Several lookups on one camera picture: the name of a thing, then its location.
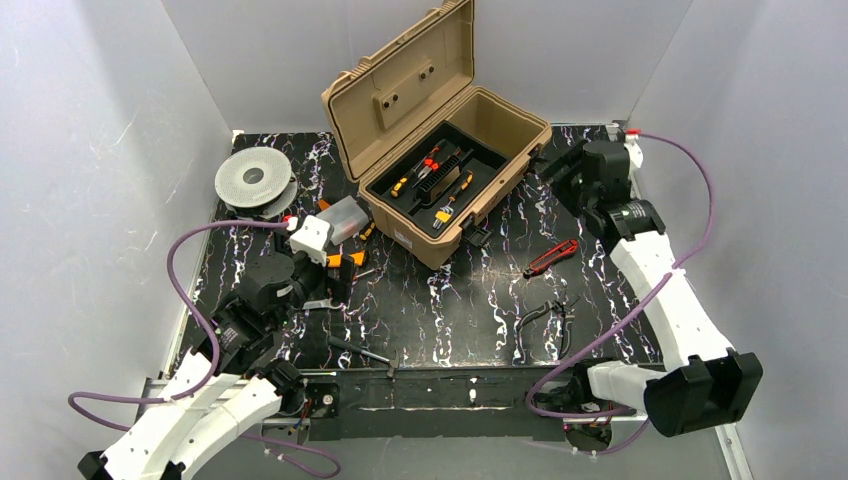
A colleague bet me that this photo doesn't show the red black utility knife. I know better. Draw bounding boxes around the red black utility knife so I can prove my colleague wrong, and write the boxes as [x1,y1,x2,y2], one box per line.
[522,239,579,279]

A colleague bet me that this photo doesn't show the small black yellow screwdriver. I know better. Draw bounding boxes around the small black yellow screwdriver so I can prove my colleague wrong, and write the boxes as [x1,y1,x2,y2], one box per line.
[447,171,473,206]

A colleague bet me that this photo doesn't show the small black hammer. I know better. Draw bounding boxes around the small black hammer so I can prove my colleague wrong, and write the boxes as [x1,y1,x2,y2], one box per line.
[327,336,400,380]

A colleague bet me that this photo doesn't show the long black yellow screwdriver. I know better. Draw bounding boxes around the long black yellow screwdriver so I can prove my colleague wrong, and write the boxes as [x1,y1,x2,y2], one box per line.
[390,174,415,198]

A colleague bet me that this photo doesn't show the yellow hex key set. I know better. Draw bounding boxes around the yellow hex key set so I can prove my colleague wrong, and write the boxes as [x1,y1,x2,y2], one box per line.
[433,205,454,230]

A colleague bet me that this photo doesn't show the red needle nose pliers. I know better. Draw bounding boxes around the red needle nose pliers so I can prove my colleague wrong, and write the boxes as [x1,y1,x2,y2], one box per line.
[412,140,447,188]

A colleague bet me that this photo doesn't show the black handled pliers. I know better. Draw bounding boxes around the black handled pliers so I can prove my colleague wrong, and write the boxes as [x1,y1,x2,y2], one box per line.
[514,300,576,365]

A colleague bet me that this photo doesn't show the tan plastic tool box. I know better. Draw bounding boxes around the tan plastic tool box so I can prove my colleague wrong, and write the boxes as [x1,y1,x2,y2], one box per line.
[322,1,552,270]

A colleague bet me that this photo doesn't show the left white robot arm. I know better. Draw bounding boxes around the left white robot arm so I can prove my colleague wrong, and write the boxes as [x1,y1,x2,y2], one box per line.
[77,253,335,479]

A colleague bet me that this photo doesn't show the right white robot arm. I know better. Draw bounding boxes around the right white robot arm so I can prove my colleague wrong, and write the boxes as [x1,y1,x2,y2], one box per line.
[526,140,763,437]

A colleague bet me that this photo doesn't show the black tool box tray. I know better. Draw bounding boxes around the black tool box tray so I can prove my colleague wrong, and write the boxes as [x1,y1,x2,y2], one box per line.
[366,121,510,239]

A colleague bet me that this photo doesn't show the silver combination wrench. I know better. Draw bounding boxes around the silver combination wrench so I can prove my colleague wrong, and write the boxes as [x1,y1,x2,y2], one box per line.
[301,299,342,311]

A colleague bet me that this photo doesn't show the orange utility knife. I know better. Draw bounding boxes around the orange utility knife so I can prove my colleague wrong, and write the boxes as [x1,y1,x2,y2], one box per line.
[326,250,368,269]

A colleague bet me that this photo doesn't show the black yellow screwdriver by box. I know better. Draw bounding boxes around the black yellow screwdriver by box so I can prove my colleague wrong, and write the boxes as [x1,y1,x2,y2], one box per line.
[359,222,375,242]

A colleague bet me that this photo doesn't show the clear plastic parts box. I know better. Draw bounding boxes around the clear plastic parts box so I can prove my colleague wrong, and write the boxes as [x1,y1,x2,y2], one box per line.
[317,196,369,245]

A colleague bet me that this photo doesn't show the white perforated round disc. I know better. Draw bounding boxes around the white perforated round disc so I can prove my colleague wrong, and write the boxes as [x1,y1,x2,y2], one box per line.
[214,147,298,219]

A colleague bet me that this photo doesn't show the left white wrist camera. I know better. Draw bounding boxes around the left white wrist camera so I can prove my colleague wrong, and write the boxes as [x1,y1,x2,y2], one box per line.
[285,215,333,267]

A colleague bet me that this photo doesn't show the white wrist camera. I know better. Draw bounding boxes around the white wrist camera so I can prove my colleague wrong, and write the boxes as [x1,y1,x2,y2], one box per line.
[623,129,644,173]
[285,215,333,267]

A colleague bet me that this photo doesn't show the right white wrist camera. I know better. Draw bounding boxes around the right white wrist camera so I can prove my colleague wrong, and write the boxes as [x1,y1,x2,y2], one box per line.
[623,129,644,173]

